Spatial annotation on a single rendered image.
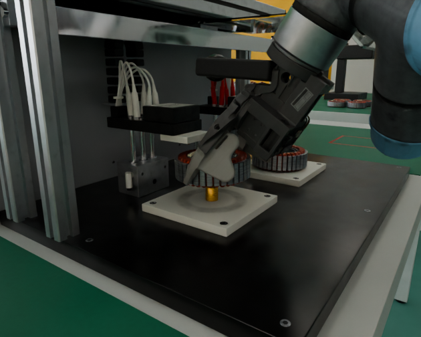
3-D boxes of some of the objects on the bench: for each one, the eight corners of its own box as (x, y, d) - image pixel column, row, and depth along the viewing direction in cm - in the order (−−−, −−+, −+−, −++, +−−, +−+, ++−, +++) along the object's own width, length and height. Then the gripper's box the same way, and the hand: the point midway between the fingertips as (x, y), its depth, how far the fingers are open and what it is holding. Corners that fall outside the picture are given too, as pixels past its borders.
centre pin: (220, 198, 55) (220, 182, 54) (213, 202, 53) (213, 185, 52) (210, 196, 56) (210, 180, 55) (202, 200, 54) (202, 182, 54)
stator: (315, 164, 74) (317, 147, 73) (290, 176, 66) (291, 157, 65) (269, 156, 81) (270, 140, 80) (240, 166, 73) (241, 148, 72)
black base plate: (409, 176, 78) (410, 166, 77) (297, 372, 28) (299, 347, 27) (228, 149, 104) (228, 142, 103) (0, 225, 54) (-2, 210, 53)
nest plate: (325, 168, 76) (326, 163, 75) (299, 187, 64) (299, 180, 63) (262, 159, 84) (262, 154, 84) (228, 173, 72) (228, 168, 72)
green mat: (439, 135, 126) (439, 134, 126) (420, 176, 78) (420, 174, 78) (219, 116, 179) (219, 116, 179) (127, 133, 131) (127, 132, 131)
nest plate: (277, 202, 57) (277, 194, 56) (226, 237, 45) (226, 228, 44) (201, 185, 65) (201, 178, 65) (142, 210, 53) (141, 203, 53)
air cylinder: (170, 186, 64) (168, 156, 63) (139, 198, 59) (137, 165, 57) (149, 181, 67) (148, 152, 66) (118, 192, 61) (116, 161, 60)
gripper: (303, 85, 33) (207, 225, 44) (352, 79, 48) (271, 185, 58) (236, 35, 36) (162, 178, 46) (303, 45, 50) (234, 152, 61)
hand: (210, 168), depth 53 cm, fingers closed on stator, 13 cm apart
